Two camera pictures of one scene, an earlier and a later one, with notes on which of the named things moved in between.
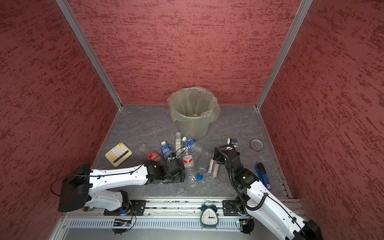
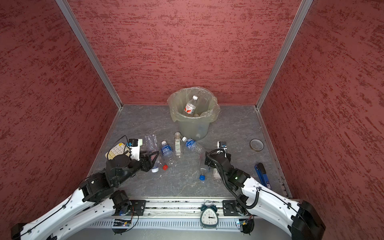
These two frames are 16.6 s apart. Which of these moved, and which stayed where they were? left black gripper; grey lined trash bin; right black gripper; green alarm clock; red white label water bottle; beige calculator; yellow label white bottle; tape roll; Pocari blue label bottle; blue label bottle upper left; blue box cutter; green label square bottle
Moved: red white label water bottle; yellow label white bottle; left black gripper; right black gripper
Stayed: green alarm clock; blue box cutter; grey lined trash bin; beige calculator; Pocari blue label bottle; blue label bottle upper left; green label square bottle; tape roll
